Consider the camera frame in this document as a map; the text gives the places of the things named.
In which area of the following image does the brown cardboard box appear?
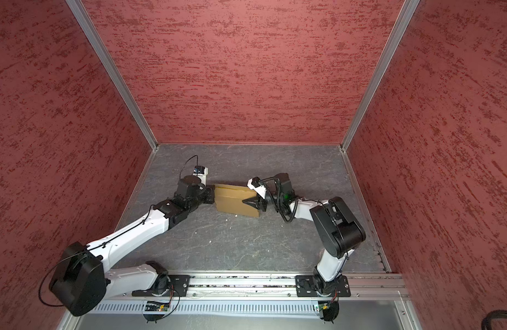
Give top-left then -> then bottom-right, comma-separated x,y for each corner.
215,184 -> 260,217

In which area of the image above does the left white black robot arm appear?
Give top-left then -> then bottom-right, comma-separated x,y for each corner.
45,175 -> 215,316

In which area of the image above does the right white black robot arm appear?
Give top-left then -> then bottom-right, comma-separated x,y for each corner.
242,194 -> 366,299

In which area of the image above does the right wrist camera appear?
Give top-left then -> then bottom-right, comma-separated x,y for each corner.
247,173 -> 295,199

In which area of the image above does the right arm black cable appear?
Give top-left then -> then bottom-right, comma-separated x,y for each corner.
259,175 -> 349,273

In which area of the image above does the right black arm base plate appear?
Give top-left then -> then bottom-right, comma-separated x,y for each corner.
295,275 -> 351,298

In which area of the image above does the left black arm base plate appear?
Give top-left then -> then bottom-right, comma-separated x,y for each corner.
131,275 -> 191,298

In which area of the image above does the perforated metal cable tray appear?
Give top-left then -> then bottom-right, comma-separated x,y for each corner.
90,299 -> 319,318

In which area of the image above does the aluminium front rail frame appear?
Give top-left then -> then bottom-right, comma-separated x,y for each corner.
59,272 -> 421,329

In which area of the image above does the left aluminium corner post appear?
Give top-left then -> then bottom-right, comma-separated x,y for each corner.
66,0 -> 159,153

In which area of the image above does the aluminium corner post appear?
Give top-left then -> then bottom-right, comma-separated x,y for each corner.
66,0 -> 159,153
340,0 -> 420,153

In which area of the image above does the right aluminium corner post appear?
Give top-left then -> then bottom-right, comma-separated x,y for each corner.
340,0 -> 420,153

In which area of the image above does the black cable bundle at corner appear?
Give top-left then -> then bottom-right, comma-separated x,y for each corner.
481,309 -> 507,330

